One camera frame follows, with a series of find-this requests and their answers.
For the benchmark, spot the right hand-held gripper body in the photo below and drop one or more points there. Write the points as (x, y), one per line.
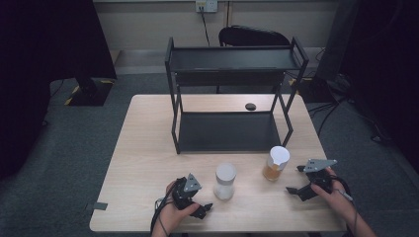
(318, 171)

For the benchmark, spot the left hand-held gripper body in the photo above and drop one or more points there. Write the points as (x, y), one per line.
(184, 194)

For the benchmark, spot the white-lidded jar with amber contents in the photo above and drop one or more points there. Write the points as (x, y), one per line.
(276, 164)

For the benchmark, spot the white-lidded jar with white contents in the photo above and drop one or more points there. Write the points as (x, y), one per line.
(225, 184)

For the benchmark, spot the black metal two-tier rack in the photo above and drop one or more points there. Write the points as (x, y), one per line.
(230, 59)

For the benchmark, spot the person's left hand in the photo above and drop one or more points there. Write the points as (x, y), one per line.
(176, 217)

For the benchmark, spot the person's right hand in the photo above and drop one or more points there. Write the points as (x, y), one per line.
(332, 197)

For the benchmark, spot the black round table grommet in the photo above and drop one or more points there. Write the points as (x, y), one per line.
(250, 106)

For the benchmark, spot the grey tape strip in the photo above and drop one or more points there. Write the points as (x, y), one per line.
(98, 206)

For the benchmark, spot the black curtain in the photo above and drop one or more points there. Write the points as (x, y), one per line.
(388, 65)
(39, 65)

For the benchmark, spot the dark grey upright stand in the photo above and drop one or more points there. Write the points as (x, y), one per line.
(336, 42)

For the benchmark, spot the black stand base with yellow tape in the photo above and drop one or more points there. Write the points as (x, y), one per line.
(90, 94)

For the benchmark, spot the black chair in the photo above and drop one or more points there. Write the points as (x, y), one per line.
(252, 36)

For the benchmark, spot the white wall socket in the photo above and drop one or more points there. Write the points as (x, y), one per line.
(206, 5)

